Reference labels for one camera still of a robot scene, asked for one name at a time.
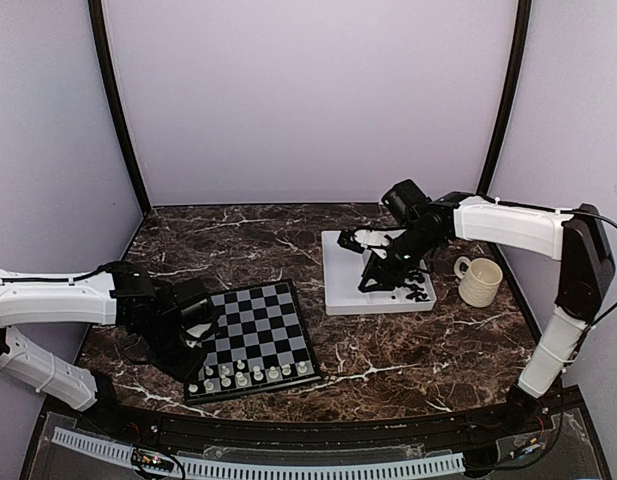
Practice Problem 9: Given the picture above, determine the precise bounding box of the black grey chessboard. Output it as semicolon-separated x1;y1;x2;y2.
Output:
184;279;322;405

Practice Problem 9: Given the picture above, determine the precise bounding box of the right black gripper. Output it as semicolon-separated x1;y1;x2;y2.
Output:
359;225;441;292

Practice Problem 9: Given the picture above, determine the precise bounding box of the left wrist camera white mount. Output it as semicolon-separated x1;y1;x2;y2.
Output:
181;300;220;348

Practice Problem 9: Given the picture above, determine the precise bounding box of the pile of black chess pieces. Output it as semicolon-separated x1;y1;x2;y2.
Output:
404;269;434;303

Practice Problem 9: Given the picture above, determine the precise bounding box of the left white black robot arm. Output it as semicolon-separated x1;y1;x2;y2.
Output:
0;261;219;436

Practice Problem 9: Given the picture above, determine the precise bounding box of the left black frame post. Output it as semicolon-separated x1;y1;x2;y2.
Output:
87;0;152;216

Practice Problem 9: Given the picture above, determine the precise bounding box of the black front rail base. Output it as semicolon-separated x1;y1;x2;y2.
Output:
21;387;610;479

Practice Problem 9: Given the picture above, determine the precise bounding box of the black frame post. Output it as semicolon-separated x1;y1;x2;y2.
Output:
476;0;532;195
87;0;152;216

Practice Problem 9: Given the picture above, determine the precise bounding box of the white slotted cable duct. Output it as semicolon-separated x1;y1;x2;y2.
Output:
51;427;465;479

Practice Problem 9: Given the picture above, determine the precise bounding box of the white plastic compartment tray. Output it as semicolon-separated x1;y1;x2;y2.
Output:
321;230;437;316

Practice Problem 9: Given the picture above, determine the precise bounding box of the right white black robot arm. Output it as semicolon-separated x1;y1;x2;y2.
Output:
338;179;616;434

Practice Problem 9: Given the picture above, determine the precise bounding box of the cream ribbed mug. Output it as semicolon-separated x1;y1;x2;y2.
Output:
454;256;503;308

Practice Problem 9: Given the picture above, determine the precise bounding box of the right black frame post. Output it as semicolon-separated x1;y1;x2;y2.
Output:
476;0;532;195

